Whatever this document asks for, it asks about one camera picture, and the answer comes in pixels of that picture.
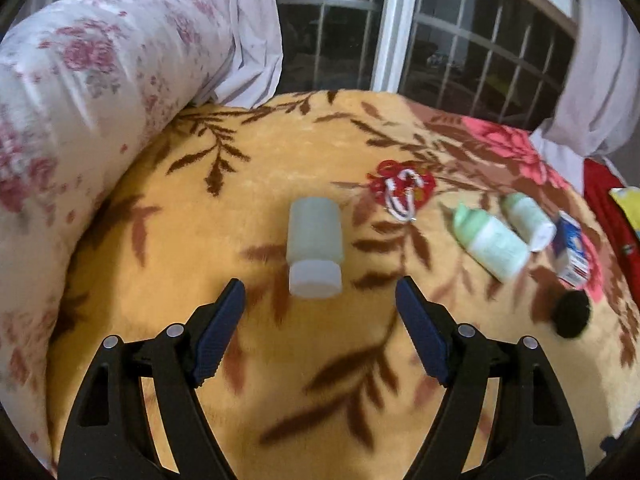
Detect right sheer pink curtain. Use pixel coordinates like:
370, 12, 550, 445
530, 0, 639, 194

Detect yellow patterned pillow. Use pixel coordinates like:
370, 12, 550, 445
608, 186, 640, 238

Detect floral white rolled quilt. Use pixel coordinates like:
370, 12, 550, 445
1, 0, 204, 466

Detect red blanket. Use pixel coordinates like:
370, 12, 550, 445
584, 159, 640, 304

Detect blue white medicine box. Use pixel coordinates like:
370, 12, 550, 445
552, 210, 590, 288

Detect green white lotion bottle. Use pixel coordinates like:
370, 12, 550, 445
452, 204, 529, 283

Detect red white knot charm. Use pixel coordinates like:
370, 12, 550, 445
367, 159, 436, 223

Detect white round jar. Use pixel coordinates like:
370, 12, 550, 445
502, 192, 556, 252

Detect black fabric mask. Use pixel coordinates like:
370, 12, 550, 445
551, 290, 591, 339

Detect small pale green bottle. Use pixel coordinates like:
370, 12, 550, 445
286, 197, 344, 299

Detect yellow floral fleece blanket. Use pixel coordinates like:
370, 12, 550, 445
47, 91, 639, 479

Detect white framed barred window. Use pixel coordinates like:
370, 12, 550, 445
277, 0, 577, 129

